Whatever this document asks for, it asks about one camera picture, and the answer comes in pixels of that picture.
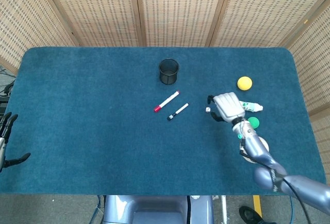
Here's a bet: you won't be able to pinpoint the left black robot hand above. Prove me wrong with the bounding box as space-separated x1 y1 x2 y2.
0 112 31 169

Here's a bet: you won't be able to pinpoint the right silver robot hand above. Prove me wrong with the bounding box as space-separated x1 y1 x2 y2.
207 92 246 125

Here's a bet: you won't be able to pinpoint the white green labelled bottle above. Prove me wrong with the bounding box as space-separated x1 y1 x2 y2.
239 100 264 113

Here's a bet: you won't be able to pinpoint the yellow foam ball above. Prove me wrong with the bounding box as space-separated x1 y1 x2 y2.
237 76 253 91

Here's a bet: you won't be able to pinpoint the green foam ball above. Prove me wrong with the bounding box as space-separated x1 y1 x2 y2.
247 116 260 129

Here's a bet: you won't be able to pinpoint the black capped white marker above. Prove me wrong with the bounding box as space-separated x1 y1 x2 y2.
167 102 189 121

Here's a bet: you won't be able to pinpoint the beige upturned bowl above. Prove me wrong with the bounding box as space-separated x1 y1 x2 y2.
241 136 270 163

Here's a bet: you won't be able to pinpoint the red capped white marker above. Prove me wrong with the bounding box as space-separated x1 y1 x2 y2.
154 90 180 113

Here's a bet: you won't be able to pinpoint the black mesh pen cup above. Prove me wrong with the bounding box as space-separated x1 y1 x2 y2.
158 58 180 85

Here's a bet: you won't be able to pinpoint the blue felt table mat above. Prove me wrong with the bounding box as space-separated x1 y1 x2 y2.
0 46 326 196

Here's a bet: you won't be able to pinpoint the yellow floor tape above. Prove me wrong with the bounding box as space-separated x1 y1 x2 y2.
253 195 263 217

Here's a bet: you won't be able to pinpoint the black shoe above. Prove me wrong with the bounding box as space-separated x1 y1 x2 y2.
239 206 263 224

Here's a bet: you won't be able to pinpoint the woven bamboo folding screen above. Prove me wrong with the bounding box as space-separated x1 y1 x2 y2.
0 0 330 165

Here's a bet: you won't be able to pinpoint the silver robot torso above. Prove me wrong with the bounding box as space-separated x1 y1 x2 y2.
103 195 215 224

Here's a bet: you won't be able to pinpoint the black floor cables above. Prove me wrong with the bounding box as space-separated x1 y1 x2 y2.
0 65 16 98

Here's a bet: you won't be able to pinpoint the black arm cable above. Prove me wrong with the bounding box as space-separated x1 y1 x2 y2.
239 120 310 224

